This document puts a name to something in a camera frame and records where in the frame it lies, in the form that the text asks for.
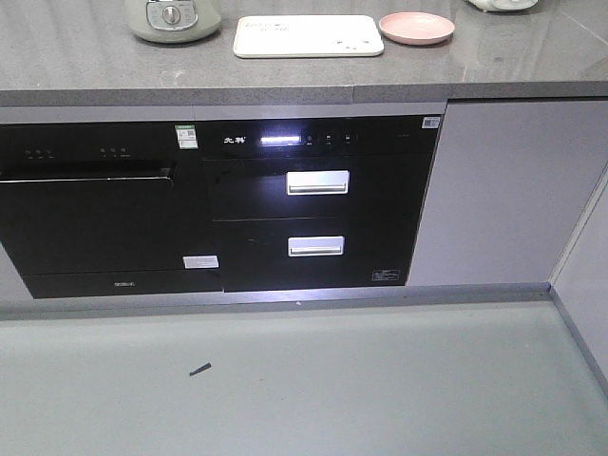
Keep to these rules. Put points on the cream bear serving tray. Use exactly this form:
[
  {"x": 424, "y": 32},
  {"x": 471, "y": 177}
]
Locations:
[{"x": 307, "y": 36}]

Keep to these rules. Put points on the pink round plate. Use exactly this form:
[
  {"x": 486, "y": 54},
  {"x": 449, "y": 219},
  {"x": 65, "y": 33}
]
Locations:
[{"x": 416, "y": 28}]

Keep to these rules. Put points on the black disinfection cabinet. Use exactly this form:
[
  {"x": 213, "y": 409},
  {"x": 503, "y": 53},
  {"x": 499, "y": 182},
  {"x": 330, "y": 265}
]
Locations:
[{"x": 246, "y": 161}]

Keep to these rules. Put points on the black floor tape strip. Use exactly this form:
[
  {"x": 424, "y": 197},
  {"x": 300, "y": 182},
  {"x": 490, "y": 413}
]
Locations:
[{"x": 200, "y": 369}]

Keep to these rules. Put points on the grey cabinet door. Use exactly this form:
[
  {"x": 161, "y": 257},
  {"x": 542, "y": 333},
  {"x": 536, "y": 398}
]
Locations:
[{"x": 507, "y": 187}]

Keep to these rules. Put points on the green electric cooking pot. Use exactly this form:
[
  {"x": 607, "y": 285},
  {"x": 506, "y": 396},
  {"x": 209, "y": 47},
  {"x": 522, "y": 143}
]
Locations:
[{"x": 172, "y": 22}]

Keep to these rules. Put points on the white kitchen appliance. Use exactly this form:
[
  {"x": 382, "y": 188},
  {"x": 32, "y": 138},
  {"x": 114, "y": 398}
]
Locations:
[{"x": 503, "y": 5}]

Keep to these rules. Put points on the lower silver drawer handle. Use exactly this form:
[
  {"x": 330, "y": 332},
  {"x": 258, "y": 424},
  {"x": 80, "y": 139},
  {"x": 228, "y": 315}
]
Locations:
[{"x": 315, "y": 246}]

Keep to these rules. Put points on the silver drawer handle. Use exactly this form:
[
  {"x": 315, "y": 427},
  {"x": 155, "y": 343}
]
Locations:
[
  {"x": 333, "y": 182},
  {"x": 315, "y": 246}
]

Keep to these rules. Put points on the upper silver drawer handle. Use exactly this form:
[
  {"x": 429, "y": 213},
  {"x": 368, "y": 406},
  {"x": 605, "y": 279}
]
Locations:
[{"x": 333, "y": 182}]

